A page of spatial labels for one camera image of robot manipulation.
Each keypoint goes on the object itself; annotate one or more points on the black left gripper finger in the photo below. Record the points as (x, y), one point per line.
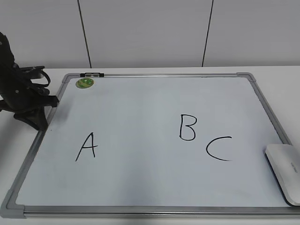
(4, 106)
(35, 118)

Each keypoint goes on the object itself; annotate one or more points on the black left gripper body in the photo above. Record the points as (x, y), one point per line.
(23, 94)

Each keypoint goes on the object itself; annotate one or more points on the white board eraser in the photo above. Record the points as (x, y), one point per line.
(284, 160)

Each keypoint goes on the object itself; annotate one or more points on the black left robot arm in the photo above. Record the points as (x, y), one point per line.
(6, 55)

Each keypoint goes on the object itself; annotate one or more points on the round green magnet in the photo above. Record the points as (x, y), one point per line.
(84, 83)

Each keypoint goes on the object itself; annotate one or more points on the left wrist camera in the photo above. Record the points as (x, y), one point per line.
(33, 72)

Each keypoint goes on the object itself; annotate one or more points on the white board with grey frame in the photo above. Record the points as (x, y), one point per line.
(166, 145)

